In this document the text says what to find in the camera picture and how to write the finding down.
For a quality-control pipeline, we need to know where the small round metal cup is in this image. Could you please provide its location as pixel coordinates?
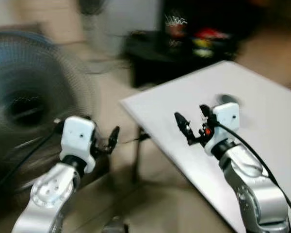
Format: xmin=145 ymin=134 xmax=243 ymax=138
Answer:
xmin=216 ymin=94 xmax=241 ymax=106

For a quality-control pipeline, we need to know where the white rectangular table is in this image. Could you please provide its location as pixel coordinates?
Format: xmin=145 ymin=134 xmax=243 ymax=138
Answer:
xmin=119 ymin=61 xmax=291 ymax=233

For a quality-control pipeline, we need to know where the black low cabinet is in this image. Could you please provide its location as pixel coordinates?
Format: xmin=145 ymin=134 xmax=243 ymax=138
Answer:
xmin=122 ymin=29 xmax=244 ymax=89

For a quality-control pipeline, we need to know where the large grey floor fan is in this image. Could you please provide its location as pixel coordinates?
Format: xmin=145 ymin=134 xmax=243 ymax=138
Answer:
xmin=0 ymin=31 xmax=101 ymax=195

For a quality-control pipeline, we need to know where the red rounded toy helmet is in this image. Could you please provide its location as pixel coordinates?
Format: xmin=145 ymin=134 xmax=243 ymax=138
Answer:
xmin=192 ymin=28 xmax=231 ymax=42

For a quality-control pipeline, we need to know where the dark bottle with white print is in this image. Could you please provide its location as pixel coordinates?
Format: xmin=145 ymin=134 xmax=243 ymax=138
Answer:
xmin=165 ymin=12 xmax=190 ymax=49

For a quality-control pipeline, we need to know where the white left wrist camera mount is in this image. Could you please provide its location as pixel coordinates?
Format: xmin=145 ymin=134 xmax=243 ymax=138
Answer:
xmin=60 ymin=116 xmax=97 ymax=174

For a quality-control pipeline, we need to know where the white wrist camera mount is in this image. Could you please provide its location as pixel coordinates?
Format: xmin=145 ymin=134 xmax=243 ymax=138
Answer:
xmin=205 ymin=102 xmax=241 ymax=157
xmin=60 ymin=116 xmax=97 ymax=174

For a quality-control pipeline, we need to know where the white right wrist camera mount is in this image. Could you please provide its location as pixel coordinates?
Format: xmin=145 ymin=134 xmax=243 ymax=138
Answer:
xmin=205 ymin=102 xmax=241 ymax=157

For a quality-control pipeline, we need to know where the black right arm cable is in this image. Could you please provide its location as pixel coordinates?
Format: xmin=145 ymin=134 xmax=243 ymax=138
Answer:
xmin=216 ymin=123 xmax=291 ymax=230

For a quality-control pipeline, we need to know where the white pedestal fan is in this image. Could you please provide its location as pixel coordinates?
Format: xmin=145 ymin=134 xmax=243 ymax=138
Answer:
xmin=78 ymin=0 xmax=132 ymax=74

